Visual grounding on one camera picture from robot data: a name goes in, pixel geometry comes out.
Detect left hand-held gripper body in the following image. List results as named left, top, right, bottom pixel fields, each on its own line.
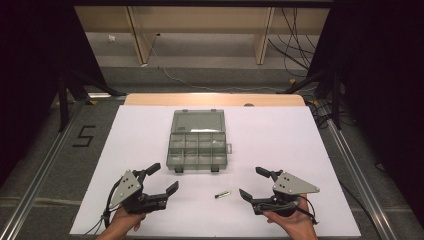
left=109, top=169, right=168, bottom=215

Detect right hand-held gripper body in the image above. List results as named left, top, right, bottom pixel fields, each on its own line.
left=252, top=170, right=321, bottom=218

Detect clear plastic compartment box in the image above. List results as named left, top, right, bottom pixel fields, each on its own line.
left=165, top=108, right=233, bottom=174

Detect person's left hand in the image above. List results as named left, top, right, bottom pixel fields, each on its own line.
left=95, top=206, right=148, bottom=240

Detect person's right hand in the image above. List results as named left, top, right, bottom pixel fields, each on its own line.
left=262, top=199, right=320, bottom=240

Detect white table sheet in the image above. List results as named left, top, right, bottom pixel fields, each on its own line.
left=69, top=104, right=363, bottom=239

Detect light wooden table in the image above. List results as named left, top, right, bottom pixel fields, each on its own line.
left=123, top=92, right=307, bottom=108

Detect black metal stand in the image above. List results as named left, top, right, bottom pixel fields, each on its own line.
left=57, top=68, right=127, bottom=133
left=280, top=67, right=344, bottom=131

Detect dark curtain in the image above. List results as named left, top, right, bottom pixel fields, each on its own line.
left=305, top=0, right=424, bottom=231
left=0, top=0, right=108, bottom=188

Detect light wooden furniture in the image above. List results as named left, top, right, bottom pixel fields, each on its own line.
left=73, top=5, right=332, bottom=66

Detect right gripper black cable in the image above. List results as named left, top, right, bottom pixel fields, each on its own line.
left=294, top=194, right=320, bottom=226

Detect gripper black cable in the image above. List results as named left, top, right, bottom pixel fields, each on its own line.
left=294, top=194, right=320, bottom=226
left=81, top=178, right=125, bottom=238

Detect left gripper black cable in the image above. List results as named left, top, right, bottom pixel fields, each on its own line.
left=81, top=178, right=125, bottom=238

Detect metal floor rail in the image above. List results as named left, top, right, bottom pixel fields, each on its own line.
left=324, top=113, right=399, bottom=240
left=0, top=99, right=88, bottom=240

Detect black floor cables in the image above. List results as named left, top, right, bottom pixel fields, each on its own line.
left=303, top=94, right=335, bottom=130

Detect black hanging cables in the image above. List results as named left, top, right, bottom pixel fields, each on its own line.
left=267, top=7, right=318, bottom=78

